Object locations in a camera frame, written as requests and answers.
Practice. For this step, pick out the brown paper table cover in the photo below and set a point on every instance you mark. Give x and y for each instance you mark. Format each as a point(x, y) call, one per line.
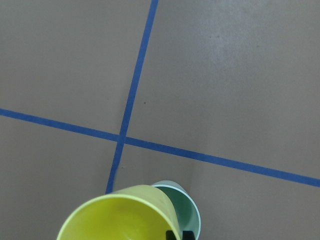
point(220, 96)

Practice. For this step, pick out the yellow plastic cup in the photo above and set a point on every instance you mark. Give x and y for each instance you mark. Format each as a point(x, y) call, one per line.
point(140, 212)

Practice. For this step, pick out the light green plastic cup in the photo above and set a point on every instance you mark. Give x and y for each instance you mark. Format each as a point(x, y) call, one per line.
point(187, 212)

